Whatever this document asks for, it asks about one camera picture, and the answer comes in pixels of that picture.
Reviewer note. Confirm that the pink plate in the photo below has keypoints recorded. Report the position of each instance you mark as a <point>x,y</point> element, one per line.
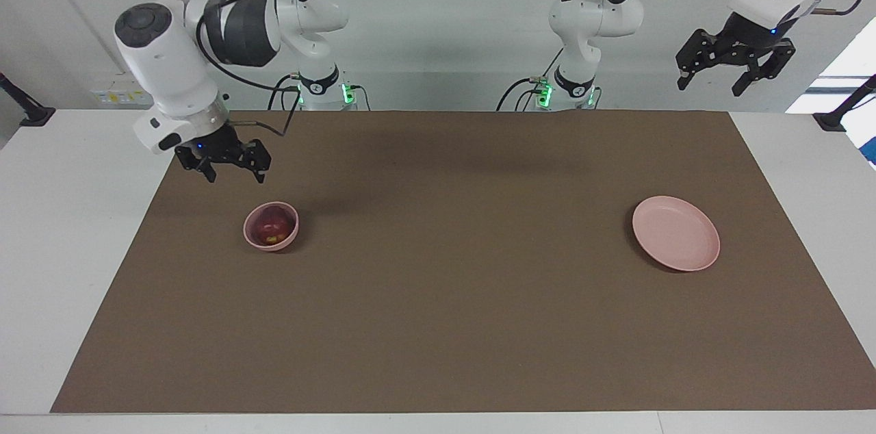
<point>677,235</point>

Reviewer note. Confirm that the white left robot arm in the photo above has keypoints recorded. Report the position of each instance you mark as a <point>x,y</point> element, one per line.
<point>595,16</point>

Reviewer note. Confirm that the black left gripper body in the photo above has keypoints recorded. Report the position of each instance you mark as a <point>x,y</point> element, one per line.
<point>749,37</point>

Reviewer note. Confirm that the brown table mat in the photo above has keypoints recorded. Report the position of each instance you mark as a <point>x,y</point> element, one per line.
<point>445,283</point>

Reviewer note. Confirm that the white wall socket box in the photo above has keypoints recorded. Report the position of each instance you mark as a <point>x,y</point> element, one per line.
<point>113,97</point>

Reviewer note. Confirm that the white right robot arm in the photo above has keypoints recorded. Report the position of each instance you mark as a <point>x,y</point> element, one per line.
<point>164,57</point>

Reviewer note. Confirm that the pink bowl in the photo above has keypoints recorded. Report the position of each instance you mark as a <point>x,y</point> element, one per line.
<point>270,246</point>

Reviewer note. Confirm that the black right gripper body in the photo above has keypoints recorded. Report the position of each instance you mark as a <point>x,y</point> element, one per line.
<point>212,146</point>

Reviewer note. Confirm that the black table clamp mount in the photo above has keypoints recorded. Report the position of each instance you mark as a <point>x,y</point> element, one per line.
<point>831,120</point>
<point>34,118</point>

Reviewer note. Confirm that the blue object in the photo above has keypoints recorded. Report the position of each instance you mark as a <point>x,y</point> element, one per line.
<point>870,152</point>

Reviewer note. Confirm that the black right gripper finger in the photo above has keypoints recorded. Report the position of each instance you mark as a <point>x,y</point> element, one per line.
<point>195,161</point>
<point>259,157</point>

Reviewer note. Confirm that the dark red apple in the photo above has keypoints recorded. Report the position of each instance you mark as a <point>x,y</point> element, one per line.
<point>272,223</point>

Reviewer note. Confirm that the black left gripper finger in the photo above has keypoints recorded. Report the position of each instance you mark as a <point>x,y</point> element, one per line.
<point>773,61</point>
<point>698,50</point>

